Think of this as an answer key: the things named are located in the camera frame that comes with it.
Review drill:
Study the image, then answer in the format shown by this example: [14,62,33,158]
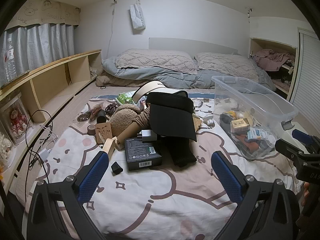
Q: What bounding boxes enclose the white headboard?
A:
[149,37,238,55]

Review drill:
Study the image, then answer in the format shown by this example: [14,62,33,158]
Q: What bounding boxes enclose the light wooden holder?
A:
[102,136,118,160]

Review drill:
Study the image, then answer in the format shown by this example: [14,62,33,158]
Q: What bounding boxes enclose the pink clothes pile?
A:
[251,49,297,72]

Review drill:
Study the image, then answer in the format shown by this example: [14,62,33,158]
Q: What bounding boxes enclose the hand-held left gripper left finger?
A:
[26,151,110,240]

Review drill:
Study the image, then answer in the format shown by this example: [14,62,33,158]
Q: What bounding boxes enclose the white hanging cord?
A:
[107,0,118,58]

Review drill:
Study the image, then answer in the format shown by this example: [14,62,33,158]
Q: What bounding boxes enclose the clear water bottle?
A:
[4,38,17,80]

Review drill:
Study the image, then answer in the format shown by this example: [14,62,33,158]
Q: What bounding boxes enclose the black cable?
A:
[25,109,54,180]

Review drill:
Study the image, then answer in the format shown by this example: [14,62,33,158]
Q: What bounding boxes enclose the clear doll display case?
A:
[0,92,34,145]

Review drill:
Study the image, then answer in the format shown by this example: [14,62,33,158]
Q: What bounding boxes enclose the beige curtain valance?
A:
[5,0,82,30]

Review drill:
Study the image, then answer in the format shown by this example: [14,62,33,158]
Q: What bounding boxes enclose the beige fleece blanket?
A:
[96,70,150,88]

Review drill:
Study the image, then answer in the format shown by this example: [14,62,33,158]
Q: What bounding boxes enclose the white hanging bag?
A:
[129,1,146,35]

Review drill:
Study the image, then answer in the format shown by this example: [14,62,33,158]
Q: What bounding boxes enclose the small tan box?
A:
[230,119,251,133]

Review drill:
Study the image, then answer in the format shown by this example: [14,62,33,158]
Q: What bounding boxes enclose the beige textured pillow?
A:
[115,49,198,75]
[194,52,259,83]

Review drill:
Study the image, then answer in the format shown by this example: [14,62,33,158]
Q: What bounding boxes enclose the blue white packet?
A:
[247,127,275,143]

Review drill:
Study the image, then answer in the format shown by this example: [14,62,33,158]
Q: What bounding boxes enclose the person's right hand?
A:
[301,182,312,207]

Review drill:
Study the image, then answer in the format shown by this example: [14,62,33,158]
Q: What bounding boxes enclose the perforated wooden card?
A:
[95,122,112,145]

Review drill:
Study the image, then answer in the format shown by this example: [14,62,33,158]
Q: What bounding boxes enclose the grey blue duvet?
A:
[101,56,277,92]

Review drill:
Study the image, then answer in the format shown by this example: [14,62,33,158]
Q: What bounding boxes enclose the white shutter door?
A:
[290,27,320,130]

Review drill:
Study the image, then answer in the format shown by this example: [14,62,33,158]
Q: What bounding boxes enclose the black sun visor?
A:
[149,104,198,142]

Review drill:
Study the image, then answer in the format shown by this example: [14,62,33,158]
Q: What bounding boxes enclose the white sun visor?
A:
[131,80,179,104]

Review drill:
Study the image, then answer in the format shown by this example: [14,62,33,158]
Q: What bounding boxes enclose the clear plastic storage bin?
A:
[211,76,299,161]

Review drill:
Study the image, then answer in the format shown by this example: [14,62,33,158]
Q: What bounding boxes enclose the brown wooden block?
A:
[192,115,203,132]

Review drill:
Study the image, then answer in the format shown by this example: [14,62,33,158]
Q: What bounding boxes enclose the white power adapter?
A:
[141,129,158,144]

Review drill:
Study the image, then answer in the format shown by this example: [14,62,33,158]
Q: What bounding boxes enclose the wooden shelf unit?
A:
[0,49,102,190]

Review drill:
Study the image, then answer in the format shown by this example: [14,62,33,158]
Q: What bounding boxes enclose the black product box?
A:
[124,137,163,172]

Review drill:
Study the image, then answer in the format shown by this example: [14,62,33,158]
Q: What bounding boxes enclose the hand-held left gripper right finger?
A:
[211,151,300,240]

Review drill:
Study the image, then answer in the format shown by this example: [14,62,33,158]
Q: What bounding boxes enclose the grey curtain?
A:
[0,22,75,80]

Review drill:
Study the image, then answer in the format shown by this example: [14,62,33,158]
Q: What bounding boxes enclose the cardboard tube with twine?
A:
[115,110,152,144]

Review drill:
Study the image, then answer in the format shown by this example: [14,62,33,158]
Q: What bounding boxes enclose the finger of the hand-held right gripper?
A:
[275,139,309,167]
[292,129,320,153]

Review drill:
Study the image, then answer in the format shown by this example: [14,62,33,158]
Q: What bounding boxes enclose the small black case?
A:
[111,162,123,176]

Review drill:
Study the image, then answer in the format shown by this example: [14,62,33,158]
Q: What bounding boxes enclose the closet shelf niche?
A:
[249,37,298,101]

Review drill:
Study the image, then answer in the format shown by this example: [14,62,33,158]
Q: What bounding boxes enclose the green patterned packet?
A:
[116,91,137,105]

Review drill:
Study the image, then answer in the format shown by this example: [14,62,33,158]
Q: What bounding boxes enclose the brown hair clips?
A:
[104,102,118,117]

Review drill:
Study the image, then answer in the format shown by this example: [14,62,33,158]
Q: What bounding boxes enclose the white charger with cable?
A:
[37,124,59,162]

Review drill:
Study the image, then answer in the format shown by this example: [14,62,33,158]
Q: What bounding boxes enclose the black gloves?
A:
[165,135,198,167]

